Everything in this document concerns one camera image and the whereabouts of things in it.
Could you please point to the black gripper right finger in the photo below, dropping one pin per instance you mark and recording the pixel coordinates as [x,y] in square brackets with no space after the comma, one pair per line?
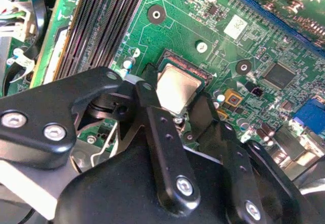
[243,183]

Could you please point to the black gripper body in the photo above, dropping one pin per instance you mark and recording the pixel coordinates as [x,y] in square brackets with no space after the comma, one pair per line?
[114,196]

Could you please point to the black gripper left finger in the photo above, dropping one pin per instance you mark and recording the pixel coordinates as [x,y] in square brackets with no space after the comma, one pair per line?
[38,107]

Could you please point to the silver CPU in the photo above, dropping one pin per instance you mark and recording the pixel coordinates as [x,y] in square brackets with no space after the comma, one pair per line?
[177,89]

